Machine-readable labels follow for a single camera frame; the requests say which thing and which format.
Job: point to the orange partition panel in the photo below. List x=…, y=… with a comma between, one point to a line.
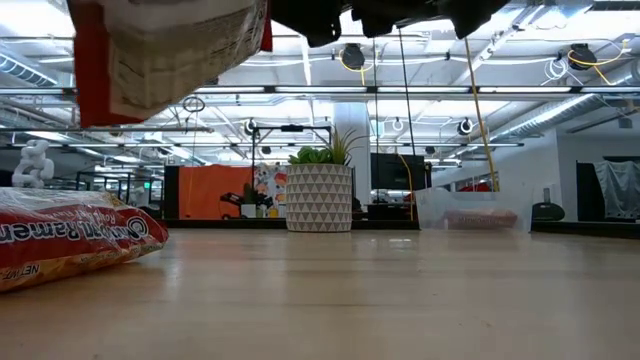
x=210, y=192

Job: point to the long ceiling light bar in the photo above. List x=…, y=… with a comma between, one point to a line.
x=320, y=89

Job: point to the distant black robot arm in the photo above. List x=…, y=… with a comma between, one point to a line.
x=235, y=199

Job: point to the black metal table frame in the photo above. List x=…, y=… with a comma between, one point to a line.
x=225, y=224

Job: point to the white knotted sculpture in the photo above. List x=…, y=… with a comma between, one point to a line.
x=32, y=167

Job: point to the gray draped cloth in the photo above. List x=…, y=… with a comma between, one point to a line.
x=620, y=187

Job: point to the colourful poster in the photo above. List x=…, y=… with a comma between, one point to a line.
x=272, y=187

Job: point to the small distant potted plant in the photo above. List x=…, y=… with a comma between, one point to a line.
x=248, y=210

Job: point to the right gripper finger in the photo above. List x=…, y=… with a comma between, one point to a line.
x=312, y=20

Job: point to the distant black stand frame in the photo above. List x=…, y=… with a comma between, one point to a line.
x=292, y=128

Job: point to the black monitor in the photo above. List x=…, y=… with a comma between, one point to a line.
x=390, y=172

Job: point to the white triangle-patterned pot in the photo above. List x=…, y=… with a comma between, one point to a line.
x=319, y=200

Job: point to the red Maruchan noodle pack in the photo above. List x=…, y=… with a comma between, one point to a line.
x=75, y=235
x=165, y=55

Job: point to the green succulent plant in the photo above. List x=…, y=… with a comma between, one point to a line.
x=320, y=155

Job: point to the red storage rack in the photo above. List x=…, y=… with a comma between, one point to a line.
x=475, y=188

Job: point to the clear plastic bin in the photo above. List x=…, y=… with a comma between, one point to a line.
x=430, y=210

